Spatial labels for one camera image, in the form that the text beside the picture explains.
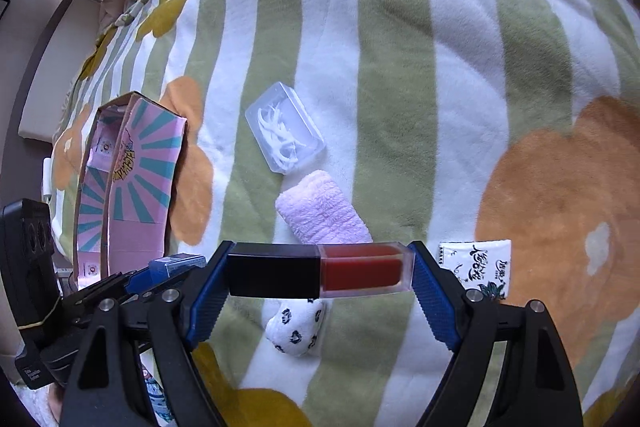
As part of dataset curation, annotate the red black lipstick tube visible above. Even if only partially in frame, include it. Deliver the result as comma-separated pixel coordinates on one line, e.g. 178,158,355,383
224,243,414,300

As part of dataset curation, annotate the clear floss pick box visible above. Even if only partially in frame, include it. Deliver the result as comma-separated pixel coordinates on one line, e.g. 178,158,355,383
245,82,326,174

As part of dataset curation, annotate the small white floral box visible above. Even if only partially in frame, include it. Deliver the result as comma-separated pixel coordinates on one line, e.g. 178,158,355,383
437,239,512,300

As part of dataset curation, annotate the white spotted plush ball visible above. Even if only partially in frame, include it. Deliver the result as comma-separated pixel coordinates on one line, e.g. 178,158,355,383
265,299,326,358

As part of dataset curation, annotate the open cardboard box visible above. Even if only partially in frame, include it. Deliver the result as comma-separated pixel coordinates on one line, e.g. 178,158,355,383
74,92,186,289

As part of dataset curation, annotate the floral striped blanket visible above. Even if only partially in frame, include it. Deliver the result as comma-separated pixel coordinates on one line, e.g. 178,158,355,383
50,0,639,426

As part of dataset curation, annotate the white headboard cushion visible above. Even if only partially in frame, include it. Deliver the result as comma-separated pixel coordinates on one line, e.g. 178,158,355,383
17,0,100,143

